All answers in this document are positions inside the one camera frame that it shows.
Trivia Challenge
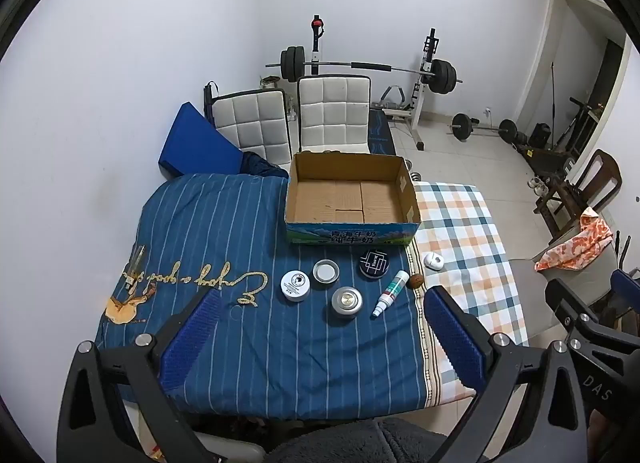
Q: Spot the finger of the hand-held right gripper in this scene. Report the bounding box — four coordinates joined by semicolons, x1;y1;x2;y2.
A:
546;279;601;339
612;270;640;301

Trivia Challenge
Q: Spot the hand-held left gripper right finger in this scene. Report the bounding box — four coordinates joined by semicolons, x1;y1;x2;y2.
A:
424;285;596;463

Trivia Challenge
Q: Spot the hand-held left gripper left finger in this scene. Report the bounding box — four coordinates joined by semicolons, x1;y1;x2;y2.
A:
57;287;226;463

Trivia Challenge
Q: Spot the white tube with green label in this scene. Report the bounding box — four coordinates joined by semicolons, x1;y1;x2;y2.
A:
370;270;409;320

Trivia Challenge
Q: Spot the black round compact case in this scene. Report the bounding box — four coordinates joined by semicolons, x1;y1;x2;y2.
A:
359;249;391;279

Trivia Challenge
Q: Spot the silver round tin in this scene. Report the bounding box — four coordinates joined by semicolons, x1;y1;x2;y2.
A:
331;286;364;320

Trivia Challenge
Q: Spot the white round jar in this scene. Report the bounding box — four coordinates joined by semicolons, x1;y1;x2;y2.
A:
280;270;311;302

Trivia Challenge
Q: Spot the metal lid with white inside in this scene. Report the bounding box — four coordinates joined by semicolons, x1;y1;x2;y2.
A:
312;259;342;286

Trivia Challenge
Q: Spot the cardboard box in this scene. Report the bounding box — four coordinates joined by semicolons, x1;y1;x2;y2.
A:
284;151;421;245

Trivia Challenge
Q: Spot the grey chair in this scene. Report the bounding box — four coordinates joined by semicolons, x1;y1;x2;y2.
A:
510;242;622;304

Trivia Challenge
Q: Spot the orange patterned cloth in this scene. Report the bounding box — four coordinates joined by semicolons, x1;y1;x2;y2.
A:
534;208;615;272

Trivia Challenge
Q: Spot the plaid checked cloth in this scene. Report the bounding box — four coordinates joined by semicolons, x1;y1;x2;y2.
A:
406;182;531;405

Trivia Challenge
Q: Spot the brown wooden chair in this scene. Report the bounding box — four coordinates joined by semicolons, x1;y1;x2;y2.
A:
531;149;624;245

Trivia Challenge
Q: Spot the blue striped blanket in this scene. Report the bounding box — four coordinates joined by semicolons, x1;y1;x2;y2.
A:
95;173;437;419

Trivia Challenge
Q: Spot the black exercise machine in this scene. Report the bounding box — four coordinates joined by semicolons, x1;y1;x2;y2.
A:
550;97;607;154

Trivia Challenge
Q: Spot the black speaker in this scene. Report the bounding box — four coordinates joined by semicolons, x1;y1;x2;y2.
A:
530;122;552;149

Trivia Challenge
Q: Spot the dark blue garment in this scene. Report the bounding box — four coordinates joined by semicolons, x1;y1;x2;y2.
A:
242;151;291;180

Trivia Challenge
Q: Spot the short barbell with black plates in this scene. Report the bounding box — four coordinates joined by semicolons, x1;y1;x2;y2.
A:
447;113;519;144

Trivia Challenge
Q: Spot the blue foam mat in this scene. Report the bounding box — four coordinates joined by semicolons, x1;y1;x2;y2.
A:
158;102;247;178

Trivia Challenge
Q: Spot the white padded chair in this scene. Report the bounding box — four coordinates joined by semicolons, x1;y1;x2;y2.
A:
297;74;372;156
204;83;294;168

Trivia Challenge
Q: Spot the long barbell with black plates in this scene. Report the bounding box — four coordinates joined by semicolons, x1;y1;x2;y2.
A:
265;45;464;94

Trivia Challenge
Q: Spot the grey exercise handle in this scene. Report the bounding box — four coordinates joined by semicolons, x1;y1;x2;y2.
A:
379;85;407;110

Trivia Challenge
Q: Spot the white door frame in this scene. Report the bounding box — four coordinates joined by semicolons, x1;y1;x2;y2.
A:
514;0;632;146

